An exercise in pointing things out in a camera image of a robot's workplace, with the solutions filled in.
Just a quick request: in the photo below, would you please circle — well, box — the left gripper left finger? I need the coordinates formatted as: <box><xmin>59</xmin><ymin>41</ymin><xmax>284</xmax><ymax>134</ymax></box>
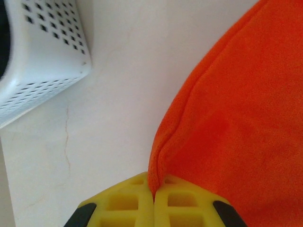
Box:
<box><xmin>63</xmin><ymin>172</ymin><xmax>155</xmax><ymax>227</ymax></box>

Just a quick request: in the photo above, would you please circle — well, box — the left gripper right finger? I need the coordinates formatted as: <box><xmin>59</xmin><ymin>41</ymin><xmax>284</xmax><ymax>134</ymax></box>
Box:
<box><xmin>153</xmin><ymin>174</ymin><xmax>247</xmax><ymax>227</ymax></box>

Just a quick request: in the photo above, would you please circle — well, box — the orange t-shirt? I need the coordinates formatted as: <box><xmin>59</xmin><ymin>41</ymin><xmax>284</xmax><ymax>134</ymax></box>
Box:
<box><xmin>148</xmin><ymin>0</ymin><xmax>303</xmax><ymax>227</ymax></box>

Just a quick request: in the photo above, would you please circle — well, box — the white perforated plastic basket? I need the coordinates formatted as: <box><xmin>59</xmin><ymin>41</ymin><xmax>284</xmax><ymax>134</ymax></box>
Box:
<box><xmin>0</xmin><ymin>0</ymin><xmax>92</xmax><ymax>130</ymax></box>

